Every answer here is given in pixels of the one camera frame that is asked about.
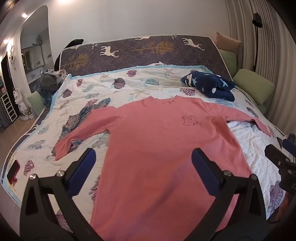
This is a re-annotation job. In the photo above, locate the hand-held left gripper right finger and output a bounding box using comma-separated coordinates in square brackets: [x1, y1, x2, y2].
[183, 148, 267, 241]

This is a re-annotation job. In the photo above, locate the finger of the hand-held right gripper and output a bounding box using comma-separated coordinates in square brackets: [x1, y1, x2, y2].
[265, 144, 290, 165]
[282, 133, 296, 152]

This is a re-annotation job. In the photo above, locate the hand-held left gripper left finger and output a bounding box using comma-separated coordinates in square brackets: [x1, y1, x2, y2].
[20, 148, 102, 241]

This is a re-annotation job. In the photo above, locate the pink long-sleeved sweater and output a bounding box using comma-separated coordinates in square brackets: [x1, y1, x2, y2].
[55, 95, 271, 241]

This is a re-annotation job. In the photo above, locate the large green pillow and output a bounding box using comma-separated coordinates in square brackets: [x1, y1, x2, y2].
[232, 69, 275, 105]

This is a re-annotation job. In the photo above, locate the red phone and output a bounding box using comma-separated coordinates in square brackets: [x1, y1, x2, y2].
[6, 160, 20, 186]

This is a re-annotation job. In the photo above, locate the green cushion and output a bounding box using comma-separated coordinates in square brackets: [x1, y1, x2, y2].
[27, 91, 48, 117]

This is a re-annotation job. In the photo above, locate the navy star printed blanket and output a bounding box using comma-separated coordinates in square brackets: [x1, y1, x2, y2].
[180, 71, 236, 102]

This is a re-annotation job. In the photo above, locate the beige pleated curtain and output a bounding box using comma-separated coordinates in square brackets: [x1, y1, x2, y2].
[227, 0, 296, 137]

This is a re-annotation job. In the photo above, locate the white bear figurine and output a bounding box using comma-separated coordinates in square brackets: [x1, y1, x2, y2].
[13, 89, 34, 120]

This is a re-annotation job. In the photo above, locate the grey backpack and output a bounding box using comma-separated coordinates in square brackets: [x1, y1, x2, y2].
[39, 69, 72, 106]

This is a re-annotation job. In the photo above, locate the white shelf rack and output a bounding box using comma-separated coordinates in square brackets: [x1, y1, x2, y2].
[0, 94, 18, 122]

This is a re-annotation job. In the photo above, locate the seashell printed quilt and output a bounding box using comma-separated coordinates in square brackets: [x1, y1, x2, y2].
[0, 64, 296, 232]

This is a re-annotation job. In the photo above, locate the small green pillow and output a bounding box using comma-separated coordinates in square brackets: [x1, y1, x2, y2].
[218, 49, 237, 78]

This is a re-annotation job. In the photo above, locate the peach pillow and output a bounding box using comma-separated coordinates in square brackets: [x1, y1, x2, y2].
[214, 32, 241, 51]

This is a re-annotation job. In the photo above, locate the black cloth behind mattress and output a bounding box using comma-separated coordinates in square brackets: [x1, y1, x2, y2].
[67, 39, 84, 48]

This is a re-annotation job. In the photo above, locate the black floor lamp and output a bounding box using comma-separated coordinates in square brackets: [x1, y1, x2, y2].
[252, 13, 264, 72]

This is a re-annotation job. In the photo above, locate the wall mirror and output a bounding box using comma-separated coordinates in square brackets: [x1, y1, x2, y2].
[21, 44, 45, 70]

